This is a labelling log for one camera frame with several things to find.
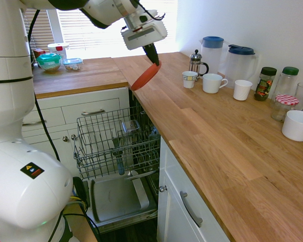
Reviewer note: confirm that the shaded window blind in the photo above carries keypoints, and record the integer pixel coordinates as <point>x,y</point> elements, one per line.
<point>44,27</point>

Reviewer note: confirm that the white ribbed cup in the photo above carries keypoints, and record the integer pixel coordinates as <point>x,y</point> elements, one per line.
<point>242,90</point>

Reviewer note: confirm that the stainless dishwasher door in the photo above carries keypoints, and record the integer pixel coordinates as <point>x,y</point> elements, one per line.
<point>116,199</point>

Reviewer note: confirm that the metal spoon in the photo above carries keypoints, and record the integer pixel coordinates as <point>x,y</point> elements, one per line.
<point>133,174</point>

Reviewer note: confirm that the orange plate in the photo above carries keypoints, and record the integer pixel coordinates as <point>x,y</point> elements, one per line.
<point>145,76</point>

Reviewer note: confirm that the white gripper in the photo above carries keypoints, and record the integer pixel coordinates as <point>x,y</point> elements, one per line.
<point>146,36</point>

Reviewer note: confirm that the round silver cabinet knob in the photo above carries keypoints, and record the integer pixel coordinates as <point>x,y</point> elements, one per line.
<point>73,137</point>
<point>65,138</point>
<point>162,188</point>

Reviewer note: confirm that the small red box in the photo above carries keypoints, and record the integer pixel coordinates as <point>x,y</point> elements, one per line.
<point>38,52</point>

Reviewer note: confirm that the glass jar red checked lid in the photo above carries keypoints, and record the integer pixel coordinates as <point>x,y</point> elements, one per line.
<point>280,111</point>

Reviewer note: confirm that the wooden robot mounting board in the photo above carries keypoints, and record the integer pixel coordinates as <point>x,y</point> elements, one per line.
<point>80,227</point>

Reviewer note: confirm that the white ceramic bowl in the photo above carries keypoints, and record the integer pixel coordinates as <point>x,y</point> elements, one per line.
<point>296,126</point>

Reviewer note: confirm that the clear jar green lid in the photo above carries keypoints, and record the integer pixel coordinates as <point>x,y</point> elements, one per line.
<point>288,83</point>

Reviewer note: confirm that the white cabinet with door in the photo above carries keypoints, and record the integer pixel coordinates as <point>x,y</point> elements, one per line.
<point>171,214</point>

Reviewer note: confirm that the clear pitcher dark blue lid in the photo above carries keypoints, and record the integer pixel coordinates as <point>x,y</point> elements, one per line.
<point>238,68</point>

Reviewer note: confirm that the white cabinet with drawers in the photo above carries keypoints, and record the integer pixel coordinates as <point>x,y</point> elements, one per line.
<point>91,100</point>

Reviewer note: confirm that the glass container in rack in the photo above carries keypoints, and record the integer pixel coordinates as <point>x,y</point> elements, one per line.
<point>130,126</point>

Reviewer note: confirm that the clear pitcher round blue lid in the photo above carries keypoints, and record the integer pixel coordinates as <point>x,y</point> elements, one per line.
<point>212,58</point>

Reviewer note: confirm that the small container blue lid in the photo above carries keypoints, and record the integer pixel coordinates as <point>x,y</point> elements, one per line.
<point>72,64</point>

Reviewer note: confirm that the glass French press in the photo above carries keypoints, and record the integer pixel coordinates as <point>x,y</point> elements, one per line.
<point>198,65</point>

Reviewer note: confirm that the bright window blind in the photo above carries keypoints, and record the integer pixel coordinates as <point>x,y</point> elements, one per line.
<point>91,37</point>

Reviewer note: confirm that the food container teal lid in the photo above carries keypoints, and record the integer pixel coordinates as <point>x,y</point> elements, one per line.
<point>49,61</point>

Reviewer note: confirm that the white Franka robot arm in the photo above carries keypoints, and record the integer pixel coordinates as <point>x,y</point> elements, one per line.
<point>10,75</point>

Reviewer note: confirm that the white container red clip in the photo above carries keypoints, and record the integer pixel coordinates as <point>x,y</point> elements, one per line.
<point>59,49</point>

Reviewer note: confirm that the black table clamp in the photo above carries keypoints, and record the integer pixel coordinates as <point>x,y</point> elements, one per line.
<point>79,189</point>

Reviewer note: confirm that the spice jar black lid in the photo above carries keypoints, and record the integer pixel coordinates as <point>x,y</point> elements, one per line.
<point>263,85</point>

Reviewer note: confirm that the small patterned cup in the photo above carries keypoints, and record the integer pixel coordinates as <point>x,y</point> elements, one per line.
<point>189,80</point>

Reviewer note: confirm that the dark blue utensil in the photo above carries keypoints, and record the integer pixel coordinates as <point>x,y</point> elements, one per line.
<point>120,161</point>

